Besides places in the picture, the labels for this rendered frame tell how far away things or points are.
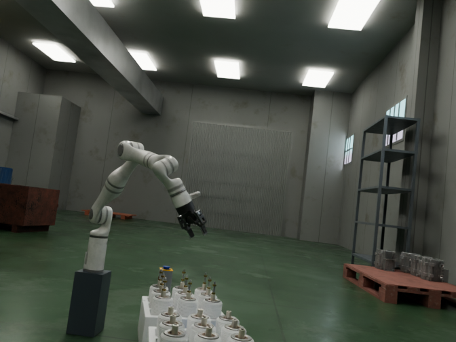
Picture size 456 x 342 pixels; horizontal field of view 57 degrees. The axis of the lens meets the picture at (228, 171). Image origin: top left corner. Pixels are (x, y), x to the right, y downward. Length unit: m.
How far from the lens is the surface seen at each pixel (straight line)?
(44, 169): 12.62
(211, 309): 2.07
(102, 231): 2.23
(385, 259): 5.41
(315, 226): 12.05
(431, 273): 5.08
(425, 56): 7.15
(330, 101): 12.50
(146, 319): 2.01
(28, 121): 13.04
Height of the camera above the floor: 0.71
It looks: 5 degrees up
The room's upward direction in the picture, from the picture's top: 7 degrees clockwise
